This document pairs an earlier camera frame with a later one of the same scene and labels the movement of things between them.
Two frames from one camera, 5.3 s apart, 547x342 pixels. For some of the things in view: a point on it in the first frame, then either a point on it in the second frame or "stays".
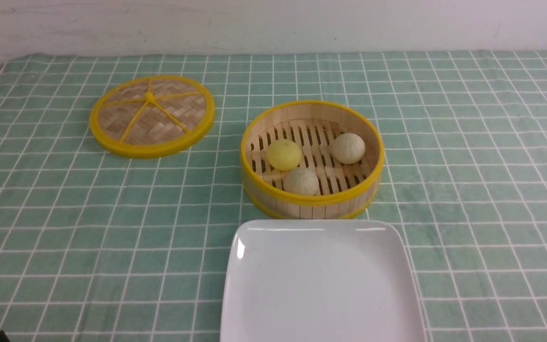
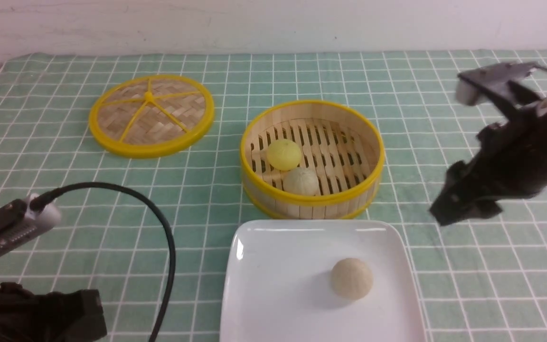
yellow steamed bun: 283,155 stays
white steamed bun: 348,148 to 352,279
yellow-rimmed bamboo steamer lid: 151,117 stays
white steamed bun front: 301,180 stays
